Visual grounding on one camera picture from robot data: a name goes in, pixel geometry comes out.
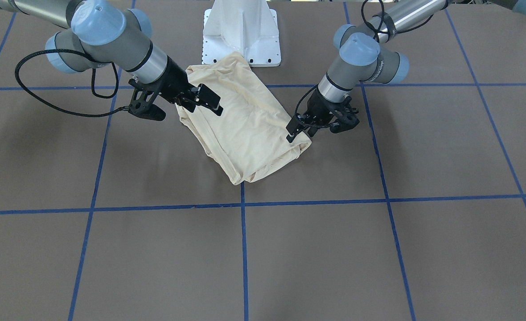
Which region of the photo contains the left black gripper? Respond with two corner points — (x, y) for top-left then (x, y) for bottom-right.
(286, 87), (342, 144)

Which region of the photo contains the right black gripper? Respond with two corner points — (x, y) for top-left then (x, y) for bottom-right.
(154, 57), (223, 116)

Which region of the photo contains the cream long-sleeve printed shirt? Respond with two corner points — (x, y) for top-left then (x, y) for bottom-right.
(177, 52), (312, 185)

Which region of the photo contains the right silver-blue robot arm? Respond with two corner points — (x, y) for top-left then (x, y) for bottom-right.
(0, 0), (223, 121)

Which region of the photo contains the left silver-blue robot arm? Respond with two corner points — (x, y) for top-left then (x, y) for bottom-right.
(286, 0), (450, 142)

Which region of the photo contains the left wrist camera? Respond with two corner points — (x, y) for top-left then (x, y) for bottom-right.
(327, 95), (359, 133)

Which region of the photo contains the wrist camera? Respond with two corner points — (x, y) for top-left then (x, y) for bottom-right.
(126, 78), (166, 121)
(327, 95), (359, 133)

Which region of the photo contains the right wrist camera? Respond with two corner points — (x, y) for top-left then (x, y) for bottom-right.
(126, 78), (166, 121)

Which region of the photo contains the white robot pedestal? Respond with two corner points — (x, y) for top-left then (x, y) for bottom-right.
(201, 0), (282, 67)

